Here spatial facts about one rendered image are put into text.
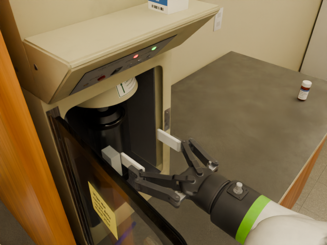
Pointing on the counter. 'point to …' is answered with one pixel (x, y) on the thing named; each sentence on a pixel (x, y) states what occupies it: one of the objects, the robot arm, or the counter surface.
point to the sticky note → (103, 211)
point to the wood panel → (27, 166)
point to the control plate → (91, 78)
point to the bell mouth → (112, 95)
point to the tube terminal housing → (162, 65)
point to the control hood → (106, 43)
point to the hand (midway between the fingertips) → (146, 148)
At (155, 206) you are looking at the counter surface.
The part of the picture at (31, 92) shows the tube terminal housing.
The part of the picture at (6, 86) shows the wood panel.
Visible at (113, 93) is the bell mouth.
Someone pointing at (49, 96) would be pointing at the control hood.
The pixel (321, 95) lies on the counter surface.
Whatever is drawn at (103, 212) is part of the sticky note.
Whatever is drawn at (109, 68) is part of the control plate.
